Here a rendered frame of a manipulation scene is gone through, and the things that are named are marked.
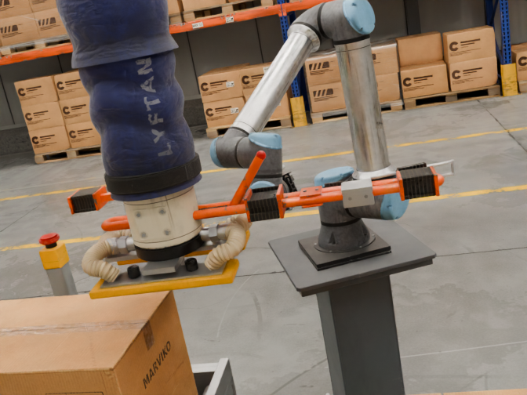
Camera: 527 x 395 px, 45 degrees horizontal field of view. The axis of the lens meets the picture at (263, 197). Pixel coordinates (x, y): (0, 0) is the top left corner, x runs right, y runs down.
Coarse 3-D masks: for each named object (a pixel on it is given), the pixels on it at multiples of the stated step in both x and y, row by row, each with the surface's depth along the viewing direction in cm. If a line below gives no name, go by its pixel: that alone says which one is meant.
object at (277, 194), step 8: (280, 184) 151; (248, 192) 149; (256, 192) 152; (264, 192) 151; (272, 192) 150; (280, 192) 145; (248, 200) 146; (256, 200) 143; (264, 200) 143; (272, 200) 143; (280, 200) 144; (248, 208) 145; (256, 208) 145; (264, 208) 145; (272, 208) 144; (280, 208) 144; (248, 216) 146; (256, 216) 145; (264, 216) 144; (272, 216) 144; (280, 216) 145
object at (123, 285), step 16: (128, 272) 147; (176, 272) 146; (192, 272) 144; (208, 272) 142; (224, 272) 142; (96, 288) 146; (112, 288) 145; (128, 288) 143; (144, 288) 143; (160, 288) 142; (176, 288) 142
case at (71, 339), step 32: (0, 320) 178; (32, 320) 174; (64, 320) 171; (96, 320) 167; (128, 320) 164; (160, 320) 169; (0, 352) 159; (32, 352) 156; (64, 352) 153; (96, 352) 150; (128, 352) 150; (160, 352) 167; (0, 384) 150; (32, 384) 148; (64, 384) 146; (96, 384) 144; (128, 384) 148; (160, 384) 165; (192, 384) 185
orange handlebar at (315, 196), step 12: (384, 180) 145; (396, 180) 145; (444, 180) 142; (300, 192) 147; (312, 192) 145; (324, 192) 147; (336, 192) 143; (384, 192) 141; (396, 192) 141; (216, 204) 152; (228, 204) 151; (240, 204) 150; (288, 204) 145; (300, 204) 145; (312, 204) 145; (120, 216) 156; (204, 216) 148; (216, 216) 148; (108, 228) 152; (120, 228) 152
